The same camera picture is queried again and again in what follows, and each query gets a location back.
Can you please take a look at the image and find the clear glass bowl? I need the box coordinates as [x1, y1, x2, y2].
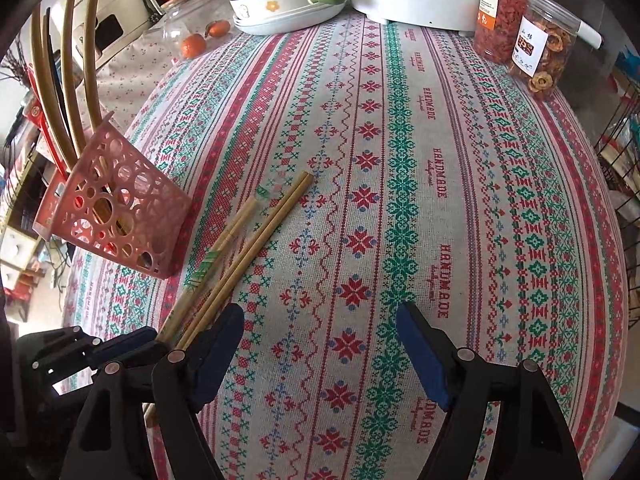
[142, 0, 241, 61]

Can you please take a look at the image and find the bamboo chopsticks pair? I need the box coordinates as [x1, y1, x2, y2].
[159, 199, 258, 343]

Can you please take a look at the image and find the black wire rack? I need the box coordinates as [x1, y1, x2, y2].
[595, 70, 640, 221]

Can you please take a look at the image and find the jar of dried fruit slices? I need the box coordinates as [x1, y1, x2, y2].
[510, 0, 581, 101]

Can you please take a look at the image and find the patterned striped tablecloth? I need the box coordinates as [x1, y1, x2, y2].
[60, 12, 631, 480]

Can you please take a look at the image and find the white plate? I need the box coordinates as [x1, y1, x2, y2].
[234, 2, 346, 36]

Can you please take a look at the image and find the pink plastic basket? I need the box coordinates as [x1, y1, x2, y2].
[32, 112, 193, 281]

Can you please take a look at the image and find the jar of red dried berries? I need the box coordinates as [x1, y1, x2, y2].
[474, 0, 538, 63]

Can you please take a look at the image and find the floral print cloth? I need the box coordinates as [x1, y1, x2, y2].
[95, 0, 261, 106]

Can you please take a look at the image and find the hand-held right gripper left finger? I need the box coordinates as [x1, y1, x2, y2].
[60, 304, 245, 480]

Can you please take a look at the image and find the bare bamboo chopstick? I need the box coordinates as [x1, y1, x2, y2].
[170, 171, 307, 347]
[144, 176, 316, 428]

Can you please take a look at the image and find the black chopstick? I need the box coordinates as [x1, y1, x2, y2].
[43, 7, 58, 86]

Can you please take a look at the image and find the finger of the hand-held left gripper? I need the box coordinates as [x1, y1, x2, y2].
[17, 326, 158, 386]

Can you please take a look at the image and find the long bamboo utensil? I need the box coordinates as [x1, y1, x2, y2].
[82, 0, 108, 128]

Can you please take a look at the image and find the red plastic spoon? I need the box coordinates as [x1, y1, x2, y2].
[30, 85, 68, 173]

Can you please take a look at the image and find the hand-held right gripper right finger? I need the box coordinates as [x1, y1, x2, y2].
[396, 302, 583, 480]

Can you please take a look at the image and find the white kitchen appliance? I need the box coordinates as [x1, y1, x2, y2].
[47, 0, 166, 68]

